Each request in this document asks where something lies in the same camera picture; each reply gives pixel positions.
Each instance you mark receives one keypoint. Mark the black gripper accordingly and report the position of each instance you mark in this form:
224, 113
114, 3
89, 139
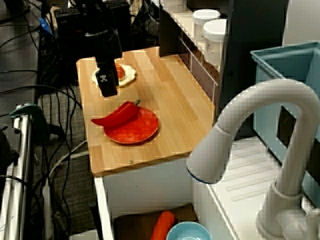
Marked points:
105, 62

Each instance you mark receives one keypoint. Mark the salmon sushi toy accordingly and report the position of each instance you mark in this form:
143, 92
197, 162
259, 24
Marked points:
121, 72

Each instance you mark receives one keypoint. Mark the cream scalloped plate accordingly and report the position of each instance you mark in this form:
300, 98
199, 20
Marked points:
130, 75

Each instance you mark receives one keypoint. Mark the red pepper toy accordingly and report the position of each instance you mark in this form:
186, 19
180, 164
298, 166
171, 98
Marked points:
117, 116

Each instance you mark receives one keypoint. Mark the red round plate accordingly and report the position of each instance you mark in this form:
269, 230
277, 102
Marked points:
137, 130

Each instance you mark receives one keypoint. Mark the black computer tower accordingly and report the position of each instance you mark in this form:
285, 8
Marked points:
70, 37

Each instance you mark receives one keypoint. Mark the cream shelf ledge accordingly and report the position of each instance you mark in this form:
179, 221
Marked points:
190, 27

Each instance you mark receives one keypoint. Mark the white lidded labelled jar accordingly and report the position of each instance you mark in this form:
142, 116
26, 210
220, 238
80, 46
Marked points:
205, 20
215, 40

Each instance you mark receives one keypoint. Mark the black bulky equipment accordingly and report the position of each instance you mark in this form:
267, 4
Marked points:
7, 150

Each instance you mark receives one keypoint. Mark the dark grey cabinet pillar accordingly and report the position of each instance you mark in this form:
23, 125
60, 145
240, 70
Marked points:
250, 62

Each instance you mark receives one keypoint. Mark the orange carrot toy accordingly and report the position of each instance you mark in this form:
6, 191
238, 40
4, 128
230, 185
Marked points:
162, 225

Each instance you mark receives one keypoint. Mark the white toy kitchen sink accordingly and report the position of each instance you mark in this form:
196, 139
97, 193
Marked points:
250, 160

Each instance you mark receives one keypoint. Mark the grey toy faucet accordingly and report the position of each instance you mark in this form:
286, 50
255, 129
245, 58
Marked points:
270, 92

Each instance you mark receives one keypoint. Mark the light blue bowl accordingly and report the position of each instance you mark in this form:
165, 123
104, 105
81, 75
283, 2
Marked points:
187, 232

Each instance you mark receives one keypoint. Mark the light blue plastic bin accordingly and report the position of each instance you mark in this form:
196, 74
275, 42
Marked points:
275, 62

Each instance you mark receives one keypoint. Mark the aluminium frame rail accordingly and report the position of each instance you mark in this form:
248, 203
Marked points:
22, 150

